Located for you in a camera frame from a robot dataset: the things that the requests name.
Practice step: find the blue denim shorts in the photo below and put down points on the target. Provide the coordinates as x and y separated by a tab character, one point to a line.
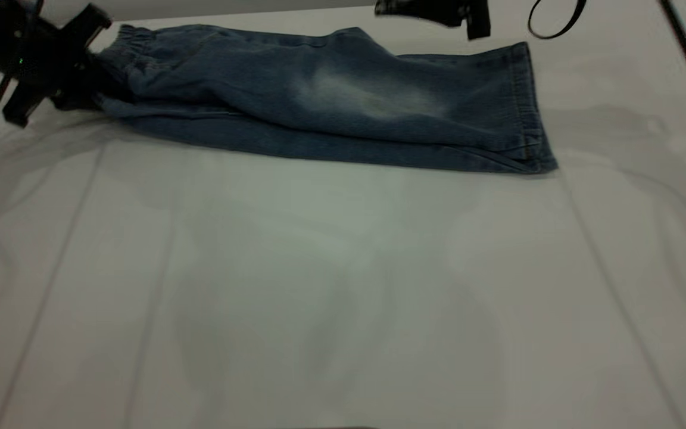
349	101

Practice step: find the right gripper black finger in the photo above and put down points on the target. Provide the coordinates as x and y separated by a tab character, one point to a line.
426	9

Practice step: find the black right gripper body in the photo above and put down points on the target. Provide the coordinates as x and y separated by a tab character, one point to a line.
477	18

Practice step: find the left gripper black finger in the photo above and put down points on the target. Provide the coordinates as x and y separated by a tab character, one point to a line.
108	74
78	100

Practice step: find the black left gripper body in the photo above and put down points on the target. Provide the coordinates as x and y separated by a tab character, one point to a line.
39	59

